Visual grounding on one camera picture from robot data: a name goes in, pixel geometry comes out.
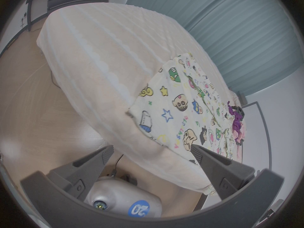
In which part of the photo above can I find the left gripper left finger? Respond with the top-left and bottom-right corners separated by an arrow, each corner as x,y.
49,145 -> 114,201

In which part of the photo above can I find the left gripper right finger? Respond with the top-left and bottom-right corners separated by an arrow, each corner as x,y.
190,144 -> 256,200

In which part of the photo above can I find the white printed pyjama top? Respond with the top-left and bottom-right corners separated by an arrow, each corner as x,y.
126,52 -> 245,195

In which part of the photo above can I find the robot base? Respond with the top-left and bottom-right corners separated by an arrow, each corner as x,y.
84,177 -> 162,218

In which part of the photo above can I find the pile of clothes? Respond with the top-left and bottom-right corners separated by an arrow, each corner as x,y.
227,101 -> 246,147

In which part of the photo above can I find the bed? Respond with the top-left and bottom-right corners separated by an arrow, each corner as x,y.
36,3 -> 272,196

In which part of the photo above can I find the grey bedside table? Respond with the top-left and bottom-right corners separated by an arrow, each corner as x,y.
237,91 -> 248,104

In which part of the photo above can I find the blue-green curtain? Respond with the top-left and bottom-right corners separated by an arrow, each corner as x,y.
125,0 -> 303,95

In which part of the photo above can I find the black cable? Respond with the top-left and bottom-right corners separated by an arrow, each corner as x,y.
111,154 -> 124,177
51,70 -> 63,90

